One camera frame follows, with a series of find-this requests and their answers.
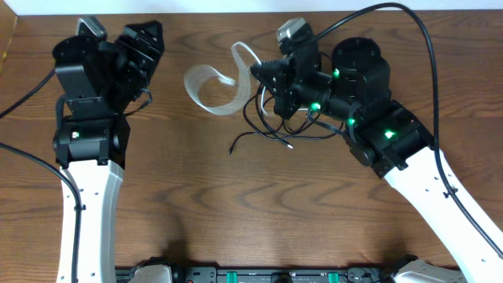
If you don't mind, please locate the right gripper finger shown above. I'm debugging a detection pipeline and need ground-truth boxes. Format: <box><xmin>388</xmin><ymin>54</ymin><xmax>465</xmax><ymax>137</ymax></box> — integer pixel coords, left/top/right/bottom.
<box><xmin>250</xmin><ymin>57</ymin><xmax>295</xmax><ymax>79</ymax></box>
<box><xmin>257</xmin><ymin>74</ymin><xmax>295</xmax><ymax>98</ymax></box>

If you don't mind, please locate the black usb cable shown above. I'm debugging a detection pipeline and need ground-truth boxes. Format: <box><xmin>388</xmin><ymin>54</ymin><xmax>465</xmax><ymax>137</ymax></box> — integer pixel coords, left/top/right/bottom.
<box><xmin>227</xmin><ymin>84</ymin><xmax>347</xmax><ymax>155</ymax></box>

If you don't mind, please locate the white usb cable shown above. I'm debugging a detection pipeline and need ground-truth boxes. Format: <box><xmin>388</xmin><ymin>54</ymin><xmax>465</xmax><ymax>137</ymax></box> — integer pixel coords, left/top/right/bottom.
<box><xmin>182</xmin><ymin>41</ymin><xmax>276</xmax><ymax>118</ymax></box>

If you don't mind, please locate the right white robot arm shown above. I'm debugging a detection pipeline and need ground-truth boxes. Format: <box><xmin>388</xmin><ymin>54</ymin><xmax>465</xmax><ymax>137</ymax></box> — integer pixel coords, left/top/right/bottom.
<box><xmin>251</xmin><ymin>38</ymin><xmax>502</xmax><ymax>282</ymax></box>

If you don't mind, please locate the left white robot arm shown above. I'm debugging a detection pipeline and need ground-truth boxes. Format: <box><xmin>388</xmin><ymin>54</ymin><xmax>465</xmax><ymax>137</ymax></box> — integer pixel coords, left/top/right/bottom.
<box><xmin>52</xmin><ymin>17</ymin><xmax>165</xmax><ymax>282</ymax></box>

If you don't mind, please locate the cardboard panel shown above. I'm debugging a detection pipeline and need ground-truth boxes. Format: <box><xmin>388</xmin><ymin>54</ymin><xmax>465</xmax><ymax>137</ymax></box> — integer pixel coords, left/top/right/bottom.
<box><xmin>0</xmin><ymin>0</ymin><xmax>18</xmax><ymax>68</ymax></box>

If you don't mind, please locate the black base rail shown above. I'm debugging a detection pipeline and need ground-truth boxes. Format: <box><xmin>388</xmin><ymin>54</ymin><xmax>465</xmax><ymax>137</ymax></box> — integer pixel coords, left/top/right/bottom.
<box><xmin>116</xmin><ymin>258</ymin><xmax>389</xmax><ymax>283</ymax></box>

